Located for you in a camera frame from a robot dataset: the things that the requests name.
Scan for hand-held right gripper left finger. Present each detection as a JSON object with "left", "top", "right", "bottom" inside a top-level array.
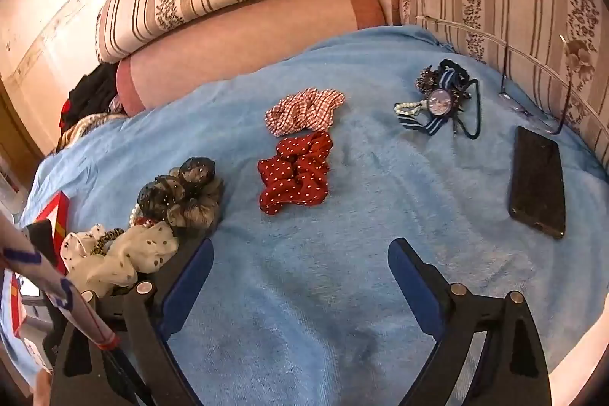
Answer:
[{"left": 50, "top": 237, "right": 215, "bottom": 406}]

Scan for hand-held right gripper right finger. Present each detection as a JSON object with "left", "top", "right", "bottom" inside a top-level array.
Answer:
[{"left": 387, "top": 237, "right": 553, "bottom": 406}]

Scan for red shallow box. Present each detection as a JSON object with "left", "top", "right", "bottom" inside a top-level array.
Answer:
[{"left": 10, "top": 191, "right": 71, "bottom": 340}]

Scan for small white dotted scrunchie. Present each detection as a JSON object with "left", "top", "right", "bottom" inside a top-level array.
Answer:
[{"left": 62, "top": 224, "right": 139, "bottom": 298}]

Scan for grey dotted mesh scrunchie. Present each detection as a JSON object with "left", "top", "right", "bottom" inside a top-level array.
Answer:
[{"left": 137, "top": 156, "right": 225, "bottom": 240}]

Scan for red polka dot scrunchie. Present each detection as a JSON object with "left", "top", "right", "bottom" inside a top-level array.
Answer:
[{"left": 257, "top": 131, "right": 334, "bottom": 215}]

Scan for red checkered scrunchie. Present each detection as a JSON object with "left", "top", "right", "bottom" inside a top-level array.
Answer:
[{"left": 265, "top": 88, "right": 346, "bottom": 137}]

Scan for blue blanket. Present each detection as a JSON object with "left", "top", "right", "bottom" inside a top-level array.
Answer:
[{"left": 0, "top": 25, "right": 609, "bottom": 406}]

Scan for wooden door with glass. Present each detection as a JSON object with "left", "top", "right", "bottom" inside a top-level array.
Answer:
[{"left": 0, "top": 73, "right": 48, "bottom": 217}]

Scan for patterned beige cloth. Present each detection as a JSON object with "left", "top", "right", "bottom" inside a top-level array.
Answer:
[{"left": 56, "top": 112, "right": 128, "bottom": 154}]

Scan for pile of dark clothes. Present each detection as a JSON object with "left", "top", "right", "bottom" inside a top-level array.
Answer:
[{"left": 59, "top": 62, "right": 121, "bottom": 131}]

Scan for black smartphone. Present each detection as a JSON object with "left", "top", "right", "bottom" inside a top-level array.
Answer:
[{"left": 508, "top": 126, "right": 567, "bottom": 240}]

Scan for eyeglasses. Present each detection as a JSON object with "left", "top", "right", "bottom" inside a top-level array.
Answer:
[{"left": 499, "top": 32, "right": 575, "bottom": 135}]

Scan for leopard print hair tie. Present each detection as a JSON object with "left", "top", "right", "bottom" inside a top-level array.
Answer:
[{"left": 92, "top": 229, "right": 121, "bottom": 255}]

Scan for pearl bead hair tie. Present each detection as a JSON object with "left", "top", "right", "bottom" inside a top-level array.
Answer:
[{"left": 394, "top": 100, "right": 430, "bottom": 115}]

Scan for blue striped bow hair tie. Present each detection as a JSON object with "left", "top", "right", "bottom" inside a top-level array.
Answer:
[{"left": 399, "top": 70, "right": 471, "bottom": 137}]

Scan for black elastic hair tie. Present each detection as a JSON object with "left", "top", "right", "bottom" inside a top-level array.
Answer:
[{"left": 454, "top": 78, "right": 482, "bottom": 140}]

